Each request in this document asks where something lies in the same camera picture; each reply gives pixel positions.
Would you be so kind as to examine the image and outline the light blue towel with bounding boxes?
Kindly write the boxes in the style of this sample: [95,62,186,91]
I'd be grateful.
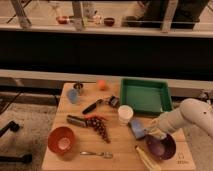
[152,133,167,140]

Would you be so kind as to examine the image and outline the purple bowl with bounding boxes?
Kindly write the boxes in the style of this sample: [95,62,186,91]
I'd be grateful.
[145,134,176,160]

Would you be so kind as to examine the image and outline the bunch of dark grapes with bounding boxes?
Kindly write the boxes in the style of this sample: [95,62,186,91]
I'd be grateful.
[91,118,110,143]

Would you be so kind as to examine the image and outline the black handled peeler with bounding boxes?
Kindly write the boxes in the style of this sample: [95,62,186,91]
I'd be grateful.
[82,96,120,114]

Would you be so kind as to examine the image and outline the green plastic tray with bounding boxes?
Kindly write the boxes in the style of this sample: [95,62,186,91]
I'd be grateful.
[120,78,173,116]

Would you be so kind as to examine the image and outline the white cup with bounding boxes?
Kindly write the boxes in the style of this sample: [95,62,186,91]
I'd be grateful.
[118,105,134,125]

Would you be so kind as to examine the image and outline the orange red bowl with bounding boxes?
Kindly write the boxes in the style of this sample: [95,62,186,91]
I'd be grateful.
[48,126,75,155]

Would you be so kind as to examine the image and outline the dark red bowl on shelf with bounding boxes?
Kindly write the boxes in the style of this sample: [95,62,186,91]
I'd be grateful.
[104,17,115,27]

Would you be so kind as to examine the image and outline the red chili pepper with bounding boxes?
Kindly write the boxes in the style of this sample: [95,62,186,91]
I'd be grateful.
[84,114,107,120]

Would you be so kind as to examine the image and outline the small blue cup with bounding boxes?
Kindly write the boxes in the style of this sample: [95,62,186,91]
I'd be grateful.
[67,89,78,104]

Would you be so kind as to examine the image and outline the silver fork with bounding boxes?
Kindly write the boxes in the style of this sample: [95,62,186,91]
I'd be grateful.
[80,151,113,159]

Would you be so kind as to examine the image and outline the orange ball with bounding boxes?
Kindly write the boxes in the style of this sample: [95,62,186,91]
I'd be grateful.
[97,80,107,90]

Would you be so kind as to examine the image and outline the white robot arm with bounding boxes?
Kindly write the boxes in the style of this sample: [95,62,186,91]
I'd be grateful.
[145,98,213,139]

